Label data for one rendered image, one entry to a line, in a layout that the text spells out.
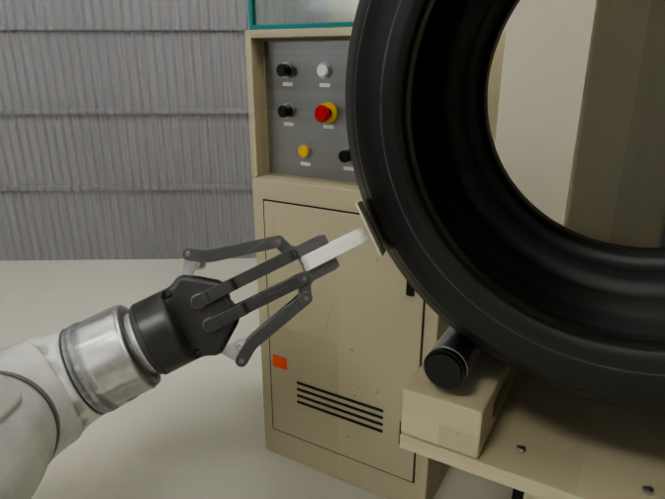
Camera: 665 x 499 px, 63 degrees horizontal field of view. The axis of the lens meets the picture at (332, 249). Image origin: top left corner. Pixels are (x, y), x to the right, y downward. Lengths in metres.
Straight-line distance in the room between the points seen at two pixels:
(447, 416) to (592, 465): 0.16
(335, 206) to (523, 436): 0.85
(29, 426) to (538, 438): 0.50
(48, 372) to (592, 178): 0.72
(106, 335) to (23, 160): 3.25
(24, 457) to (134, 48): 3.10
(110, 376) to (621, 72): 0.72
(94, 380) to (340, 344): 1.04
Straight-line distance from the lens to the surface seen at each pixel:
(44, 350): 0.55
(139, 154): 3.48
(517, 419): 0.70
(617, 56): 0.85
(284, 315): 0.54
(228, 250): 0.53
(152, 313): 0.52
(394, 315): 1.39
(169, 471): 1.88
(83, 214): 3.69
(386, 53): 0.51
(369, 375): 1.51
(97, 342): 0.53
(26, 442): 0.45
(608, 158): 0.86
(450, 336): 0.60
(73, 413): 0.54
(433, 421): 0.62
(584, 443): 0.69
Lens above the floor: 1.20
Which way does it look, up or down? 19 degrees down
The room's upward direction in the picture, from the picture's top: straight up
